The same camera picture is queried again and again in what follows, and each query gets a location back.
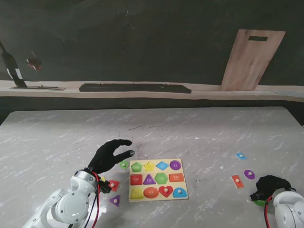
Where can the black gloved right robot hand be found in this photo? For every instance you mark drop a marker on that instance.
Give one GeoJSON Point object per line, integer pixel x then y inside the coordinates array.
{"type": "Point", "coordinates": [270, 187]}

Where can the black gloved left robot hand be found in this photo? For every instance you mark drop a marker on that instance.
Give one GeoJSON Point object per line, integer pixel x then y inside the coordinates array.
{"type": "Point", "coordinates": [104, 159]}

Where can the green pentagon puzzle piece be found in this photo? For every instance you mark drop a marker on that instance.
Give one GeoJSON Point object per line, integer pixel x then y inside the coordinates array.
{"type": "Point", "coordinates": [259, 203]}

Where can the purple circle puzzle piece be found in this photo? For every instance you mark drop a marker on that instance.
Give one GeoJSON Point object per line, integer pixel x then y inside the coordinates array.
{"type": "Point", "coordinates": [249, 174]}

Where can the orange rectangle puzzle piece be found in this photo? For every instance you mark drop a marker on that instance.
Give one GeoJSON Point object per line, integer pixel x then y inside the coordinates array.
{"type": "Point", "coordinates": [237, 181]}

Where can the blue diamond puzzle piece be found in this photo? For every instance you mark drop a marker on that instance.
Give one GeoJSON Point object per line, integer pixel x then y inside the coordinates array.
{"type": "Point", "coordinates": [241, 156]}

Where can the wooden shape puzzle board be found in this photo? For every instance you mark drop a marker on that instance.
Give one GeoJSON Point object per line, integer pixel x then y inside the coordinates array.
{"type": "Point", "coordinates": [156, 171]}

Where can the red heart puzzle piece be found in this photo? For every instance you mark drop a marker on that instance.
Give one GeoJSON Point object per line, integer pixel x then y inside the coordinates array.
{"type": "Point", "coordinates": [165, 191]}

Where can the blue semicircle puzzle piece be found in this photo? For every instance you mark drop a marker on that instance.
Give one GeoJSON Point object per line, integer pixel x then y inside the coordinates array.
{"type": "Point", "coordinates": [180, 193]}

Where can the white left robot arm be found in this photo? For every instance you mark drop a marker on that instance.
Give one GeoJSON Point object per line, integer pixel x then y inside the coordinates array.
{"type": "Point", "coordinates": [69, 206]}

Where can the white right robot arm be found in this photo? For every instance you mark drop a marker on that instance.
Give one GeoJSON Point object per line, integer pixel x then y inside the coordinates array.
{"type": "Point", "coordinates": [287, 209]}

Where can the yellow trapezoid puzzle piece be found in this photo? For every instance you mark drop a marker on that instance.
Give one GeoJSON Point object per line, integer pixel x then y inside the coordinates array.
{"type": "Point", "coordinates": [102, 178]}

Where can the green hexagon puzzle piece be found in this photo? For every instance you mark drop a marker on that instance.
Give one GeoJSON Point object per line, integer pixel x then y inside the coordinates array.
{"type": "Point", "coordinates": [124, 164]}

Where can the red square puzzle piece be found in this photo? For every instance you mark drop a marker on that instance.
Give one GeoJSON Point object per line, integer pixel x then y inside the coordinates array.
{"type": "Point", "coordinates": [114, 185]}

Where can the purple triangle puzzle piece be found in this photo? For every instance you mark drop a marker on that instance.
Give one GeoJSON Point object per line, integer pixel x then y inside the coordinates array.
{"type": "Point", "coordinates": [115, 201]}

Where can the flat wooden coaster board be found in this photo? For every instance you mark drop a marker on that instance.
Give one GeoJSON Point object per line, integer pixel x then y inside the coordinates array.
{"type": "Point", "coordinates": [52, 88]}

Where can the wooden cutting board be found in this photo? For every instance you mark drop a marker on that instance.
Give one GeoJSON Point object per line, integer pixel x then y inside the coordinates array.
{"type": "Point", "coordinates": [249, 64]}

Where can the long black tray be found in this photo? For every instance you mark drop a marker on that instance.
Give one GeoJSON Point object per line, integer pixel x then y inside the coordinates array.
{"type": "Point", "coordinates": [135, 88]}

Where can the long wooden shelf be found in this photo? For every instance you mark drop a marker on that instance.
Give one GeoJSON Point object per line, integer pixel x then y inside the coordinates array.
{"type": "Point", "coordinates": [213, 93]}

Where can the red wine glass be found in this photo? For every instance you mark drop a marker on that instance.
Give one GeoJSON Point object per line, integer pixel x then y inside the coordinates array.
{"type": "Point", "coordinates": [34, 63]}

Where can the dark wine bottle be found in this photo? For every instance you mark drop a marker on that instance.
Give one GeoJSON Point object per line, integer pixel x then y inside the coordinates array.
{"type": "Point", "coordinates": [12, 66]}

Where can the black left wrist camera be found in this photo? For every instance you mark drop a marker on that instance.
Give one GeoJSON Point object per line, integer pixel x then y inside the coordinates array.
{"type": "Point", "coordinates": [105, 186]}

